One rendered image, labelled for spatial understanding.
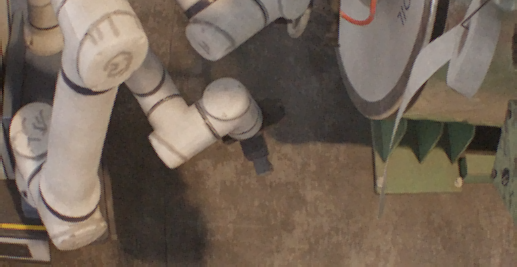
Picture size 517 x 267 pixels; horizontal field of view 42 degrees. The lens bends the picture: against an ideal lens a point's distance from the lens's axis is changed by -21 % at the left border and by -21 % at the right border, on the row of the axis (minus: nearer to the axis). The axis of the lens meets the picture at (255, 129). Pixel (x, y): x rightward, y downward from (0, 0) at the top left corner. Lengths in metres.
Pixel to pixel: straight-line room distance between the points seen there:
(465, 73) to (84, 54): 0.54
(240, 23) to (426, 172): 1.35
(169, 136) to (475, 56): 0.83
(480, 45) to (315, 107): 1.70
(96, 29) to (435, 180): 1.75
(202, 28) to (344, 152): 1.27
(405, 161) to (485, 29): 1.67
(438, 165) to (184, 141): 1.24
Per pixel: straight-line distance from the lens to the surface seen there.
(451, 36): 1.20
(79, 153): 1.34
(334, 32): 1.87
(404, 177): 2.60
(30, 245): 2.12
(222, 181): 2.47
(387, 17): 1.99
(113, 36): 1.08
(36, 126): 1.67
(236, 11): 1.42
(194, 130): 1.63
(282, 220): 2.45
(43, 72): 2.08
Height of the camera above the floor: 2.23
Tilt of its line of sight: 60 degrees down
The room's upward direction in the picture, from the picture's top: 19 degrees clockwise
